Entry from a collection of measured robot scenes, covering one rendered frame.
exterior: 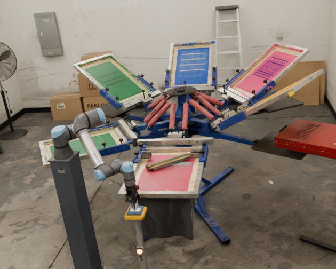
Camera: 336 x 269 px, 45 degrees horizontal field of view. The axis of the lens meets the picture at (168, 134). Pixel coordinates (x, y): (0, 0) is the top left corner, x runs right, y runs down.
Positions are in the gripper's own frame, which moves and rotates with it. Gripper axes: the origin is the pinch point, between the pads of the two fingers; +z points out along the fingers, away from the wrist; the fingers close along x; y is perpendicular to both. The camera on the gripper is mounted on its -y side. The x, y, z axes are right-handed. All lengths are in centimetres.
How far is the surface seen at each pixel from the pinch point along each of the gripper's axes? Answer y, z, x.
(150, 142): -99, -4, -10
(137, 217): 6.5, 3.0, 3.1
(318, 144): -69, -13, 129
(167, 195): -17.2, 0.5, 19.6
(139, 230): 2.0, 16.7, 1.3
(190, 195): -17.2, 0.5, 36.1
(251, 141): -120, 6, 80
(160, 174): -51, 2, 8
